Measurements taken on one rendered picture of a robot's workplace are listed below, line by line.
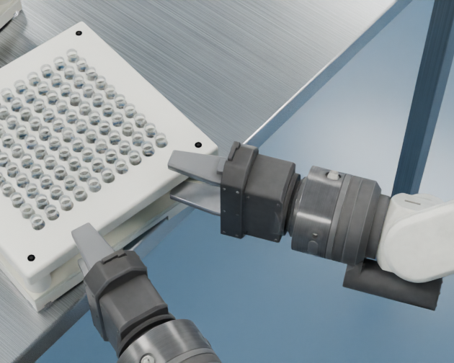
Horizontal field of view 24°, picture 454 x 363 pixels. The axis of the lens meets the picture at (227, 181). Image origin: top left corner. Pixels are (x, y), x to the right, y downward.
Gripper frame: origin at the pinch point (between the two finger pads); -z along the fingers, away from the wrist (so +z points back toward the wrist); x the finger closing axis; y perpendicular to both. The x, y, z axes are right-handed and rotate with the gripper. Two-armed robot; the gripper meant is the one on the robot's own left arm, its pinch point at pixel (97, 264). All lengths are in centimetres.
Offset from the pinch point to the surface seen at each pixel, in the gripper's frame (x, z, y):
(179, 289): 97, -43, 31
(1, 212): -0.3, -10.6, -5.2
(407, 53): 96, -68, 110
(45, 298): 5.2, -2.5, -5.2
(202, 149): -0.3, -6.3, 16.0
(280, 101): 6.9, -12.1, 30.3
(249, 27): 6.9, -23.9, 33.9
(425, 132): 58, -27, 74
